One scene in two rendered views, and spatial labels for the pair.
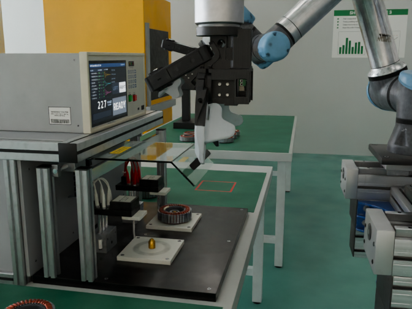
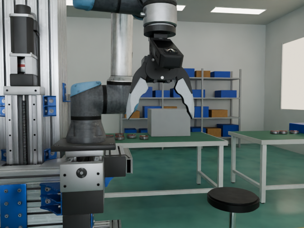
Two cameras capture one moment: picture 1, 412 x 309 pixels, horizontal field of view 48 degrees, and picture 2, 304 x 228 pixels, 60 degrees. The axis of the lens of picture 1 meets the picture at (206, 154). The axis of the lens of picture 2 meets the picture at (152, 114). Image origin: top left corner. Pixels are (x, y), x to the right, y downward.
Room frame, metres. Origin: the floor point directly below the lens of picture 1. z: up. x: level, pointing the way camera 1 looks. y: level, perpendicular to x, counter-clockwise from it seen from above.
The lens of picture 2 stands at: (0.96, 0.53, 1.19)
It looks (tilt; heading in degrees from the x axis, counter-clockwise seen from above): 3 degrees down; 251
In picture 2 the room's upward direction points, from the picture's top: straight up
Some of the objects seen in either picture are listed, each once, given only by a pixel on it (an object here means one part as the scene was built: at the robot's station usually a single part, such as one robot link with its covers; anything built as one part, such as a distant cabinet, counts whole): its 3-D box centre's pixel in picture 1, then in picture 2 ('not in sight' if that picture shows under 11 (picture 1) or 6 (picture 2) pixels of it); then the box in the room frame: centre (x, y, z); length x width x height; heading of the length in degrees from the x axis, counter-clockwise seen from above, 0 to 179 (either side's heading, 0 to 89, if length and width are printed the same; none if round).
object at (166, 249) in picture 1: (151, 249); not in sight; (1.23, 0.15, 0.78); 0.15 x 0.15 x 0.01; 78
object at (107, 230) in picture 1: (103, 238); not in sight; (1.26, 0.29, 0.80); 0.07 x 0.05 x 0.06; 168
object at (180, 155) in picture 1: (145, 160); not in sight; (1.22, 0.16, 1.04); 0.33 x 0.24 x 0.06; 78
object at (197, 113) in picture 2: not in sight; (199, 111); (-2.46, -5.48, 0.92); 0.42 x 0.36 x 0.28; 78
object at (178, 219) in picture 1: (174, 213); not in sight; (1.47, 0.10, 0.80); 0.11 x 0.11 x 0.04
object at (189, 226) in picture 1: (175, 221); not in sight; (1.47, 0.10, 0.78); 0.15 x 0.15 x 0.01; 78
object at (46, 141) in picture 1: (62, 128); not in sight; (1.42, 0.44, 1.09); 0.68 x 0.44 x 0.05; 168
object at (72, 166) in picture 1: (72, 160); not in sight; (1.17, 0.34, 1.05); 0.06 x 0.04 x 0.04; 168
